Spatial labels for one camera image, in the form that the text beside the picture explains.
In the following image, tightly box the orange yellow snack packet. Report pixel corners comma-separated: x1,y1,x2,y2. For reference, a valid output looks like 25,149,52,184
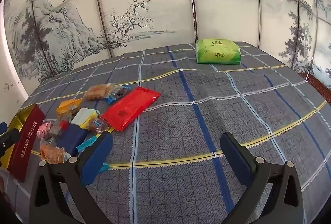
56,98,83,115

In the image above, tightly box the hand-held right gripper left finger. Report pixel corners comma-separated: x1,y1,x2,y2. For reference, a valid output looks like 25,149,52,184
29,131,114,224

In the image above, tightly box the navy blue snack packet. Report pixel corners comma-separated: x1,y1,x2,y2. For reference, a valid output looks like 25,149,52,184
55,123,89,156

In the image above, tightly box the pink snack packet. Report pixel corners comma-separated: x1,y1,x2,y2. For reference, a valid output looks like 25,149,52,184
37,122,54,140

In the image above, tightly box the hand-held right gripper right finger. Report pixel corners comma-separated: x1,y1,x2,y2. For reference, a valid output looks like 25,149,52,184
220,132,303,224

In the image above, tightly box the light blue wrapper snack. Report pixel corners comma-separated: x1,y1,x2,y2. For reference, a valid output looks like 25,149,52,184
76,133,111,173

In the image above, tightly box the clear brown pastry packet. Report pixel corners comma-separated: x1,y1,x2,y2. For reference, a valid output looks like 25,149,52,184
82,83,116,102

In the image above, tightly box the red and gold tin box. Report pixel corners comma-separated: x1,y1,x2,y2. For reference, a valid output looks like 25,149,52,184
0,103,46,183

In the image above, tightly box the grey sesame block red label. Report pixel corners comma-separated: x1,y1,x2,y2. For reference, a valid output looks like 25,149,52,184
49,120,69,137

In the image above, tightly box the clear orange fried-dough packet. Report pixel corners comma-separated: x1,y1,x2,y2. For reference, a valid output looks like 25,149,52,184
40,137,67,164

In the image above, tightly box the white snack packet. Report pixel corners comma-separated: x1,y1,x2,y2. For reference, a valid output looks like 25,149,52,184
70,107,101,129

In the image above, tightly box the green tissue pack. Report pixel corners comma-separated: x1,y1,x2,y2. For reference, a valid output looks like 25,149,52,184
195,38,241,65

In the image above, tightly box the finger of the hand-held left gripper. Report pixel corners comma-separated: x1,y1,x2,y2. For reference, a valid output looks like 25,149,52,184
0,122,20,162

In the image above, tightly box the grey plaid tablecloth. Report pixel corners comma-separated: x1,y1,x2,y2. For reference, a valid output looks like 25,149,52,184
0,41,331,224

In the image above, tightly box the red flat snack packet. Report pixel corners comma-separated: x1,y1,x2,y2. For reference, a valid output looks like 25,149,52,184
100,86,161,132

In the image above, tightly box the ink landscape folding screen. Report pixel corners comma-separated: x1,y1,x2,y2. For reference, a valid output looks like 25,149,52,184
2,0,331,85

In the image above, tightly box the dark candy blue-ended wrapper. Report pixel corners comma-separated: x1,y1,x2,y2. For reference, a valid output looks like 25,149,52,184
106,85,133,104

